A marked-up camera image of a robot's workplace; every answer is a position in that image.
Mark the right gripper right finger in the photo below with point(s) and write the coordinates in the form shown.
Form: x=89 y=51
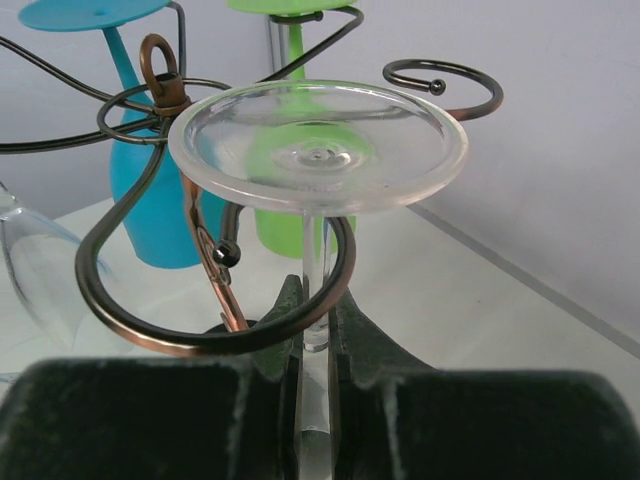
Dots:
x=394 y=416

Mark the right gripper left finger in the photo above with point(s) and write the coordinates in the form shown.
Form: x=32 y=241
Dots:
x=230 y=417

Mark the blue plastic wine glass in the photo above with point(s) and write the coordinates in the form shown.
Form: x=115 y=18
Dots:
x=156 y=226

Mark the clear champagne flute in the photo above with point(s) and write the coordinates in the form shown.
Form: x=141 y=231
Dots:
x=42 y=311

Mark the copper wire wine glass rack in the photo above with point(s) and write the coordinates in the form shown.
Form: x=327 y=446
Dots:
x=194 y=310

